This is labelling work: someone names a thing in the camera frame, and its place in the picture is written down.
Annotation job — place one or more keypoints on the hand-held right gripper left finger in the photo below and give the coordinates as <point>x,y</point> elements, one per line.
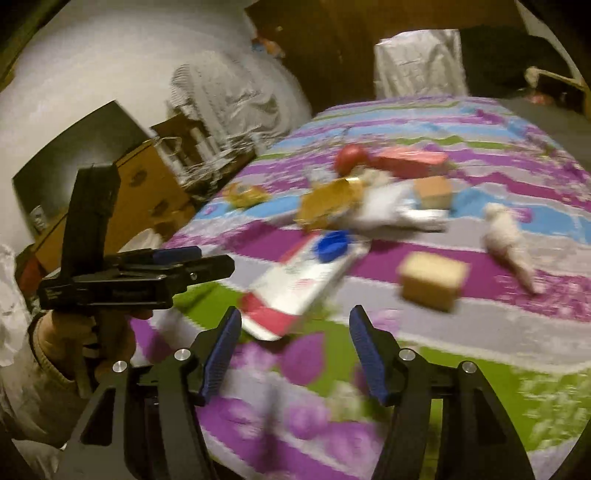
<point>220,357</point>

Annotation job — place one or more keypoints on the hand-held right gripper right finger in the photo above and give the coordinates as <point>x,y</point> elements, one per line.
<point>369,357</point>

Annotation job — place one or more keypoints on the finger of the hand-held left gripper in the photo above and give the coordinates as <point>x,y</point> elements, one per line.
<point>203,271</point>
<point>178,254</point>

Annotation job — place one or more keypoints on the white plastic packet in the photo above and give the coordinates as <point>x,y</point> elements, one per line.
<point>392,213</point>

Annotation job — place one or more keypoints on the tan sponge block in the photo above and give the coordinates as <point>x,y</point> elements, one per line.
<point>431,279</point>
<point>434,191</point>

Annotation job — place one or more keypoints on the person's left forearm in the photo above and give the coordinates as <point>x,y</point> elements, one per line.
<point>27,397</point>

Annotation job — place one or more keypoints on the person's left hand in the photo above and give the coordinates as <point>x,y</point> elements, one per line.
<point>62,334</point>

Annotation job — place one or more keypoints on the wooden dresser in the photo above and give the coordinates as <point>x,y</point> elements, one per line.
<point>147,184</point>

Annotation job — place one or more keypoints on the dark flat panel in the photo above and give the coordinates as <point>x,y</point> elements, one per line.
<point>69,147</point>

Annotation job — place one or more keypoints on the yellow plastic wrapper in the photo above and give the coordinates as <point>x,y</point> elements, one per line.
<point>244,194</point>

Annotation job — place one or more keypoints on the white and red carton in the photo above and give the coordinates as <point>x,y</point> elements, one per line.
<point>295,286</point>

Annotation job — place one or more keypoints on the white slatted rack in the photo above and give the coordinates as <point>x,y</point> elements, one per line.
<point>203,150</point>

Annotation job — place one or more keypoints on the white crinkled plastic sheet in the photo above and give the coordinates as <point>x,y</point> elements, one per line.
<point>11,300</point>

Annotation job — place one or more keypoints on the floral striped blanket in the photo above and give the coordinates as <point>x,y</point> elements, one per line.
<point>485,332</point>

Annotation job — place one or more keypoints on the blue bottle cap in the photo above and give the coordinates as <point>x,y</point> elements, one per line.
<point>331,244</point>

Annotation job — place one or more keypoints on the gold foil packet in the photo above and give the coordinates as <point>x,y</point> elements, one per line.
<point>325,205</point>

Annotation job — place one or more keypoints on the striped grey cloth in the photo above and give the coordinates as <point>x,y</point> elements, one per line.
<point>217,97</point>

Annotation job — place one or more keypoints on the white sock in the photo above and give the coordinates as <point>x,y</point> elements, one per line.
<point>505,240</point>

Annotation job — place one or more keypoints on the red apple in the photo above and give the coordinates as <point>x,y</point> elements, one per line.
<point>349,158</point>

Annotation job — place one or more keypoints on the red cardboard box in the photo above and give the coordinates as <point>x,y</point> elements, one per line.
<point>408,164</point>

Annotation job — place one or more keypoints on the dark wooden wardrobe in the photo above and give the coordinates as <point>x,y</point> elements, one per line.
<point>323,46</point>

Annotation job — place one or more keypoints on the cream crumpled plastic bag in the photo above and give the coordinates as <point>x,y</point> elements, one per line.
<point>418,60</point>

